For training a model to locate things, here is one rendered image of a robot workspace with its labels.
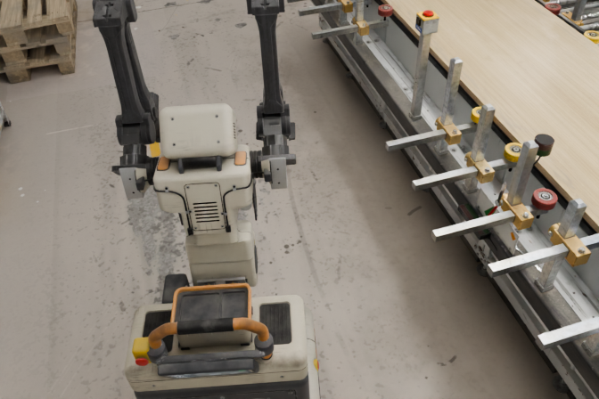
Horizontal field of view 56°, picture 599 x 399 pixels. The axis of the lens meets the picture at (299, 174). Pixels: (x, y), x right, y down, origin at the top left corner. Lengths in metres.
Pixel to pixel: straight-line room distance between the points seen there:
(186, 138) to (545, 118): 1.49
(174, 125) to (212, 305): 0.54
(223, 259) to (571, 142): 1.38
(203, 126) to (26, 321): 1.77
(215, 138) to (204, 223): 0.28
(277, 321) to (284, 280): 1.11
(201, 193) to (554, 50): 1.91
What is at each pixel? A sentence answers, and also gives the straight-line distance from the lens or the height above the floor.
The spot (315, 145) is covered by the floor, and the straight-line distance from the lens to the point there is 3.61.
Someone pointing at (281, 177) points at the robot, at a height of 1.16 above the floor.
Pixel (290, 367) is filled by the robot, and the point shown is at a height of 0.79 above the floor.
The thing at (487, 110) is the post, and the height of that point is 1.11.
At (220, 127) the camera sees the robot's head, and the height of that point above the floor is 1.35.
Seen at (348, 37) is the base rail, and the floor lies 0.70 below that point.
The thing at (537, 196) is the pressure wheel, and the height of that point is 0.91.
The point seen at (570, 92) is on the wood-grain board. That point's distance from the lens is 2.68.
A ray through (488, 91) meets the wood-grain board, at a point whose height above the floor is 0.90.
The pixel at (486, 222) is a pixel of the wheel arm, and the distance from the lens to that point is 2.03.
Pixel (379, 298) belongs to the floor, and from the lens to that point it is 2.82.
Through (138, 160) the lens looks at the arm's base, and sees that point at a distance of 1.75.
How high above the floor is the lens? 2.31
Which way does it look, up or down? 43 degrees down
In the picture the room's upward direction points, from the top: 3 degrees counter-clockwise
